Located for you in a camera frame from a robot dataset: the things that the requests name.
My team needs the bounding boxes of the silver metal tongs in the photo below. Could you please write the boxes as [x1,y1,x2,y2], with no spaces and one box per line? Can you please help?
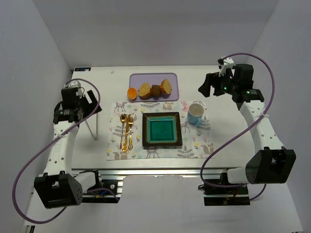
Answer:
[85,113,98,140]

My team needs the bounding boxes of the orange bread piece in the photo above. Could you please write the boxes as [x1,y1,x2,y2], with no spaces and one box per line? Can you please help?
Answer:
[127,87,137,100]

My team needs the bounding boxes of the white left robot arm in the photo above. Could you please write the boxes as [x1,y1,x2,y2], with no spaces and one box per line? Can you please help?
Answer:
[34,87,102,209]

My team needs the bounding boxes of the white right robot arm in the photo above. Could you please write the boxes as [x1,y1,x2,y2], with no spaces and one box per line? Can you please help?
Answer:
[198,64,296,188]

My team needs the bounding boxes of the brown crusted bread half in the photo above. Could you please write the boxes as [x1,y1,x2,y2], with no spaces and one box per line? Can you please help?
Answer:
[160,79,172,95]

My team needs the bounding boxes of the dark brown bread chunk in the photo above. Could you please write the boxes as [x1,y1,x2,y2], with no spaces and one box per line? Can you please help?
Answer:
[151,85,162,99]

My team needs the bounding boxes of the speckled yellow bread slice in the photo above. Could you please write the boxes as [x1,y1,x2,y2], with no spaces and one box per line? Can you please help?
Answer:
[138,83,152,100]

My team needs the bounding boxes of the light blue mug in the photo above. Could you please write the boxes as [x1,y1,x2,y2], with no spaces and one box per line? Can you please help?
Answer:
[187,103,204,126]

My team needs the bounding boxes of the blue label sticker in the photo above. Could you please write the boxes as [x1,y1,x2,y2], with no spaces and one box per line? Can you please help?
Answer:
[74,67,91,72]

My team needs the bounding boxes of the gold spoon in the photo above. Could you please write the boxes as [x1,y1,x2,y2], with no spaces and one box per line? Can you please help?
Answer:
[120,114,127,149]

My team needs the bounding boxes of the animal print placemat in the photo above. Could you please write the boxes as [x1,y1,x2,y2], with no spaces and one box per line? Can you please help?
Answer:
[106,101,214,160]

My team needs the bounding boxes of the gold fork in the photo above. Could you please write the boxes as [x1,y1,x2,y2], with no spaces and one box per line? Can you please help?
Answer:
[128,115,134,150]

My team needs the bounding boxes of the black and teal square plate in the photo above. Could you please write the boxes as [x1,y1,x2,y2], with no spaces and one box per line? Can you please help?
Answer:
[142,112,183,148]

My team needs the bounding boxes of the lavender tray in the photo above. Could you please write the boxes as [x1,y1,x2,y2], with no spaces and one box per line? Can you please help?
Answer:
[129,73,179,102]

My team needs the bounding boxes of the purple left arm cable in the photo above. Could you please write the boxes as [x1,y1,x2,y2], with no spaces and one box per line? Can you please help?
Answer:
[12,79,121,223]

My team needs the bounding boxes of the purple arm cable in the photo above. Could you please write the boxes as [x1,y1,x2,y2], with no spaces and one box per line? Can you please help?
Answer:
[12,79,121,223]
[199,52,275,201]

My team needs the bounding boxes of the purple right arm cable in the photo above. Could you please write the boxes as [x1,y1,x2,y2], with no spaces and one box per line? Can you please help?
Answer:
[199,52,275,201]

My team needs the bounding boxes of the aluminium rail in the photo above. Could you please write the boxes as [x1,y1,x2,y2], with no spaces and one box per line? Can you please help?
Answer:
[72,168,225,176]

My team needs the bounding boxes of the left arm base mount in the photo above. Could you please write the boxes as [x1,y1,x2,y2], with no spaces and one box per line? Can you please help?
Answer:
[82,178,123,204]

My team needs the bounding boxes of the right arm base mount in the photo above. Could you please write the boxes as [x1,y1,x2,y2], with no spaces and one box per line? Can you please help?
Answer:
[198,184,250,206]

